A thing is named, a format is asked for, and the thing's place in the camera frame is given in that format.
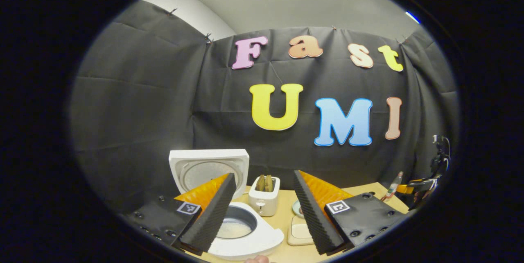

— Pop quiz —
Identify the black backdrop cloth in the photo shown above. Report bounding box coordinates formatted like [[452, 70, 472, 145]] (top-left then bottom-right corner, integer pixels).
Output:
[[70, 0, 459, 214]]

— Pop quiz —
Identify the beige cutting board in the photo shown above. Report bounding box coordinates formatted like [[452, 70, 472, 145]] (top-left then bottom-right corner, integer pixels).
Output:
[[287, 214, 316, 247]]

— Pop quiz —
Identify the white rice cooker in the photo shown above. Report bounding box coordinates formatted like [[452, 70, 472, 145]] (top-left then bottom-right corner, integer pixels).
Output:
[[169, 149, 285, 260]]

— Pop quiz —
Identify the brown wooden spoon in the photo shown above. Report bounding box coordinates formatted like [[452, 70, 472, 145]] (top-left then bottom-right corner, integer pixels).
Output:
[[381, 171, 404, 202]]

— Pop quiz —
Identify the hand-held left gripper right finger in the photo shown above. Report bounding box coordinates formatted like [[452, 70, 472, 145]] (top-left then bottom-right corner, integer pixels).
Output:
[[292, 170, 410, 255]]

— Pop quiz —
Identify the white toaster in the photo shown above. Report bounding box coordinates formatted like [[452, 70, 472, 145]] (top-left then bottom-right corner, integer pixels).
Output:
[[248, 176, 281, 217]]

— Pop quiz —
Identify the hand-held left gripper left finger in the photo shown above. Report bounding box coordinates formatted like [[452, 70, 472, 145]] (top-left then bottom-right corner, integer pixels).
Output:
[[118, 172, 238, 256]]

